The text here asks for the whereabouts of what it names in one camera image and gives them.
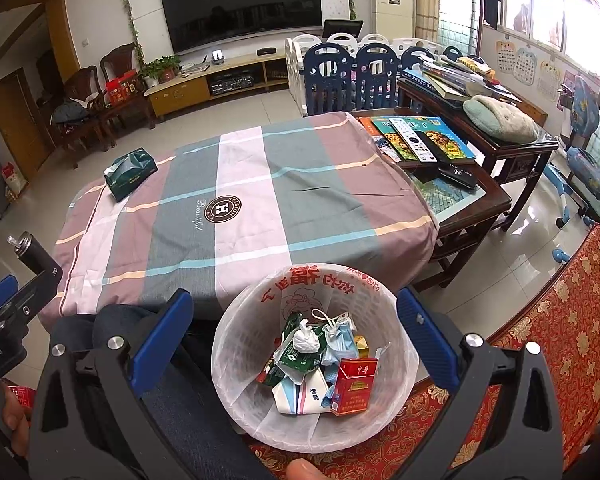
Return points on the black monitor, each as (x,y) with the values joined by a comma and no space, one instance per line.
(342,29)

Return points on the audio amplifier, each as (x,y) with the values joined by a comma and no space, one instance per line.
(232,84)

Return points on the wooden door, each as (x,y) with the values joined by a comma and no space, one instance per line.
(20,125)

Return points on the person's right hand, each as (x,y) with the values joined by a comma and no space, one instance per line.
(305,471)

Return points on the white blue striped paper cup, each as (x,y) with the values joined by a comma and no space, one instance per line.
(295,397)

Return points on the person's jeans leg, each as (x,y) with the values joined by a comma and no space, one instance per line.
(190,410)

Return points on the red gold seat cushion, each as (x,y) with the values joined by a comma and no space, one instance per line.
(570,320)
(21,396)

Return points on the dark bag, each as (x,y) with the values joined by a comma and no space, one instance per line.
(70,111)

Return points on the stack of books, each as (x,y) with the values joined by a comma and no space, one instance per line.
(450,77)

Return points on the orange picture book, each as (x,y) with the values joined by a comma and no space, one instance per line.
(367,127)

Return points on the blue floor toy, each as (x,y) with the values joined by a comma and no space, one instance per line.
(562,256)

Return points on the yellow wooden tv cabinet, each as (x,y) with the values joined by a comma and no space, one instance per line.
(177,95)

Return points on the white floor-standing air conditioner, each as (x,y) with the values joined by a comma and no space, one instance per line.
(394,0)

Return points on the plaid tablecloth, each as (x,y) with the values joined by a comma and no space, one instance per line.
(290,185)

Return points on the wall chart poster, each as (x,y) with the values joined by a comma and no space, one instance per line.
(505,56)
(548,80)
(526,66)

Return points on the green picture book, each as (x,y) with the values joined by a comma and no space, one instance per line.
(452,140)

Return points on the pink wall poster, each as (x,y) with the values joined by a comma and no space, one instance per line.
(566,92)

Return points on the small black box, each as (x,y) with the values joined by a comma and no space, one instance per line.
(457,175)

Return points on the white waste bin with liner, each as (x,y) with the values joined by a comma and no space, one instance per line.
(240,360)

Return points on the dark wooden side table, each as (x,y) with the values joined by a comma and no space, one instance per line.
(520,160)

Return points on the small desk device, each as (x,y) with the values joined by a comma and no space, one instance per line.
(218,57)

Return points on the dark wooden armchair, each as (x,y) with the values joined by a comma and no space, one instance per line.
(130,115)
(85,130)

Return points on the dark red snack wrapper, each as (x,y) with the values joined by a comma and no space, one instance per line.
(270,372)

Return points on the red cigarette pack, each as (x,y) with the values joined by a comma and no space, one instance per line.
(352,387)

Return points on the white tissue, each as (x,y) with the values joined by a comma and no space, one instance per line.
(306,341)

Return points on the dark green foil wrapper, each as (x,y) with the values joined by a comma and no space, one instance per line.
(300,365)

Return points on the person's left hand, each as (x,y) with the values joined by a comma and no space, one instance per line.
(15,422)

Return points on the glass-top wooden coffee table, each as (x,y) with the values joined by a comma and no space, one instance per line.
(450,200)

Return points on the red gift box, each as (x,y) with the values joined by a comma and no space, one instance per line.
(122,89)

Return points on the white remote control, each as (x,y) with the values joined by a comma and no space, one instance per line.
(410,137)

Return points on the window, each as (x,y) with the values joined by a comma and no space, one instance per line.
(555,10)

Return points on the green potted plant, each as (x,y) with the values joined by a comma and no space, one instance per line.
(161,67)

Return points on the black remote control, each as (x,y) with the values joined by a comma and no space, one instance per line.
(432,147)

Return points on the green tissue box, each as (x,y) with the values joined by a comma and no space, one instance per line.
(130,172)

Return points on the navy play fence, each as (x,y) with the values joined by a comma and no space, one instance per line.
(375,77)

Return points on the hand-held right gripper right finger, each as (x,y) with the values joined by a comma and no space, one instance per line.
(427,340)

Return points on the black set-top box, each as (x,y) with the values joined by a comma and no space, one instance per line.
(266,51)

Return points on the beige curtain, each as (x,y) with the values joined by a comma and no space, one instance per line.
(426,0)

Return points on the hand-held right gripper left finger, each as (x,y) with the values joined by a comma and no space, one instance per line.
(162,342)

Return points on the large black television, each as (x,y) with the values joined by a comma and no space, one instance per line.
(240,5)

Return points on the white play fence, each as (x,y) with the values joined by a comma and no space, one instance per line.
(295,75)

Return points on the red paper bag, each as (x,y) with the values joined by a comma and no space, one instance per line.
(14,182)

